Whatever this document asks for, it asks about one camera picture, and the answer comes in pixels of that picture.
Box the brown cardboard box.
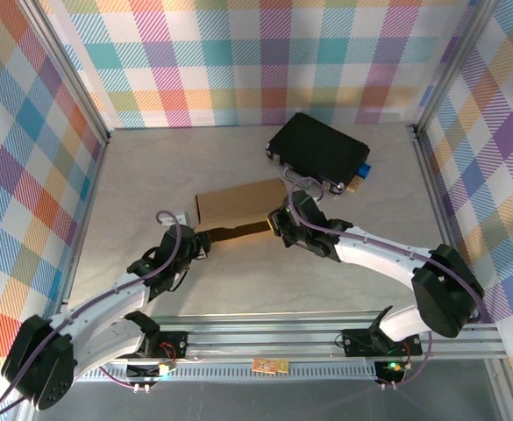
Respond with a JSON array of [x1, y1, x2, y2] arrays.
[[193, 177, 289, 243]]

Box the black case with metal handle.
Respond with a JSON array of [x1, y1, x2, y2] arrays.
[[267, 112, 370, 196]]

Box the small orange circuit board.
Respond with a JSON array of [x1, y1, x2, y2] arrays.
[[251, 357, 290, 375]]

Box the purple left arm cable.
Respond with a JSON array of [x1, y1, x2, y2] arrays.
[[0, 210, 196, 417]]

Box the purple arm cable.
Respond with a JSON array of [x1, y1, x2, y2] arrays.
[[0, 210, 196, 417], [284, 177, 486, 389]]

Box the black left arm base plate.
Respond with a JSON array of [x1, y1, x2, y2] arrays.
[[141, 331, 189, 361]]

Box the aluminium mounting rail frame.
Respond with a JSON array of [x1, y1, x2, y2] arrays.
[[23, 310, 509, 365]]

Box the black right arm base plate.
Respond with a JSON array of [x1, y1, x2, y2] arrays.
[[342, 327, 424, 357]]

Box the white slotted cable duct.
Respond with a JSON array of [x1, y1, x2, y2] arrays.
[[75, 365, 387, 383]]

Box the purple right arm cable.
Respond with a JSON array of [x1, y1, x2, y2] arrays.
[[284, 177, 486, 389]]

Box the aluminium corner post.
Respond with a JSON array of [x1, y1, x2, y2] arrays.
[[410, 0, 502, 138], [18, 0, 111, 146]]

